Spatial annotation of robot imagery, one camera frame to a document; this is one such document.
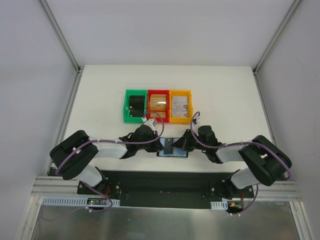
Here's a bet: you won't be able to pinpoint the black VIP card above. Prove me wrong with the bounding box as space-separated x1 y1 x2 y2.
163 138 174 156

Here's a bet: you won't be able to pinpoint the black card holder wallet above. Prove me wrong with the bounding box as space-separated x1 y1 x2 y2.
156 137 189 158

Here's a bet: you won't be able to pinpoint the gold VIP card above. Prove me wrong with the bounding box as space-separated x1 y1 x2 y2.
150 111 167 119

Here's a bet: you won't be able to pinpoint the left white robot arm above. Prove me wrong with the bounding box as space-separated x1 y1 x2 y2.
49 124 164 195

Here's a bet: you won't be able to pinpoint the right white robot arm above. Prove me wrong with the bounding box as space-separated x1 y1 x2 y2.
173 125 292 198

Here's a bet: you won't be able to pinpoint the gold cards stack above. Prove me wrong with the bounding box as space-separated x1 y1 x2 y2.
149 94 167 112

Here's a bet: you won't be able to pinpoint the silver VIP cards stack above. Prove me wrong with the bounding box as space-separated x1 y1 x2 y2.
171 96 189 118

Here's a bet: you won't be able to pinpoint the green plastic bin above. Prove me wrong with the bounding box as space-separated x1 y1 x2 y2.
123 89 148 124

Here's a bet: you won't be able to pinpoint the black wallets in green bin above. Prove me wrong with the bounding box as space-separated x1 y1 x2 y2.
129 95 145 117

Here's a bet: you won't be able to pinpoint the yellow plastic bin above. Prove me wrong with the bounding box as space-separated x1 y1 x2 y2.
169 89 193 125

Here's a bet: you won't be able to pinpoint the red plastic bin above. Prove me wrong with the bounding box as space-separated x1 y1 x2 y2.
146 89 170 123

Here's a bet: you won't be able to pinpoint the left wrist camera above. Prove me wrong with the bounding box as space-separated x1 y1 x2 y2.
142 117 158 132

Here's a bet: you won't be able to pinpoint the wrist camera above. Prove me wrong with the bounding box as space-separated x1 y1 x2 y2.
191 115 201 126
142 117 158 132

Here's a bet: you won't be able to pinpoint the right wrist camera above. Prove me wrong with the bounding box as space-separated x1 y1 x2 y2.
191 115 201 126

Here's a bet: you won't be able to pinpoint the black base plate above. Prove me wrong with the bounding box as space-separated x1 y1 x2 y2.
76 169 258 210

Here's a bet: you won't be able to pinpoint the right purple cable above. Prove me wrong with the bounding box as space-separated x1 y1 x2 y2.
190 111 294 182

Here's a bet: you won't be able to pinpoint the purple cable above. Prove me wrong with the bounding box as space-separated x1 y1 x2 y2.
190 111 294 182
54 111 165 177

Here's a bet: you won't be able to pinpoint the right white cable duct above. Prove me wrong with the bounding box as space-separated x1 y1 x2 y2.
210 200 228 211

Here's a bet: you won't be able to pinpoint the white cable duct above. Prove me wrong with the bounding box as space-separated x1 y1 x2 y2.
42 196 111 208
210 200 228 211

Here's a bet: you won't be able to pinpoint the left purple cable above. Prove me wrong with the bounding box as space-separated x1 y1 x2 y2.
54 111 165 177

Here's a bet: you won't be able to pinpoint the left white cable duct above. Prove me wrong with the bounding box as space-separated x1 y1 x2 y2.
42 196 111 208

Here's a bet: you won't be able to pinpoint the right aluminium frame post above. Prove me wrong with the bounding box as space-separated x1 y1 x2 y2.
252 0 303 76

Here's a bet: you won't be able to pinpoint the aluminium frame post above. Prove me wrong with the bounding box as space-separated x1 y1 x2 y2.
252 0 303 76
37 0 82 73

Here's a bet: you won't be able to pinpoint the left aluminium frame post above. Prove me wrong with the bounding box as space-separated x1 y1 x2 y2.
37 0 82 73

